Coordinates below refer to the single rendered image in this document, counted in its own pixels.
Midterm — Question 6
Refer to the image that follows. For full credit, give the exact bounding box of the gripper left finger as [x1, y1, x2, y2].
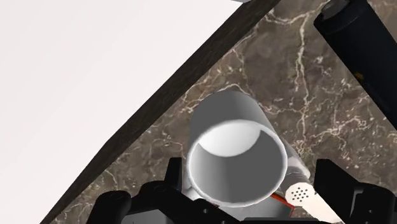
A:
[86, 157, 240, 224]

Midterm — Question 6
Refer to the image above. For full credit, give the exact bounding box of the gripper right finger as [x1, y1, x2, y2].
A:
[313, 158, 397, 224]

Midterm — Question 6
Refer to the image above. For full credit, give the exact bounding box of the white perforated kitchen tool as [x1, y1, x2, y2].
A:
[277, 137, 344, 224]

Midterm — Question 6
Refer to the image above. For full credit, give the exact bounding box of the white cup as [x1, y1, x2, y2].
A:
[185, 90, 289, 208]

